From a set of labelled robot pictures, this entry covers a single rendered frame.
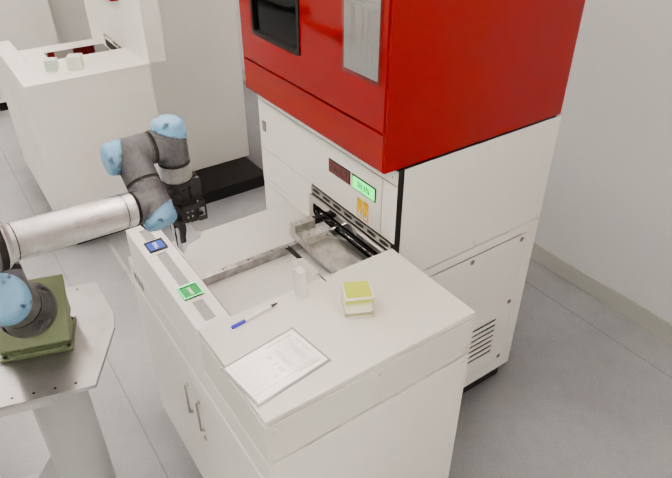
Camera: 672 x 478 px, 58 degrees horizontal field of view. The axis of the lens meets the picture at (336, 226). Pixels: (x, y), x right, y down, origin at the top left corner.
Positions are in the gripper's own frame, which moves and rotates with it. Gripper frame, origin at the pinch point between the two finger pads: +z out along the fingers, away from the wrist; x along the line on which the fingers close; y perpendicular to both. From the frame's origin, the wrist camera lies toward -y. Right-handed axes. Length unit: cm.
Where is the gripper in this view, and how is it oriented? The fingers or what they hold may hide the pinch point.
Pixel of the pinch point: (180, 248)
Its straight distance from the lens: 160.5
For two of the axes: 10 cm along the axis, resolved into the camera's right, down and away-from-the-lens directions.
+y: 8.2, -3.1, 4.7
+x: -5.7, -4.5, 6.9
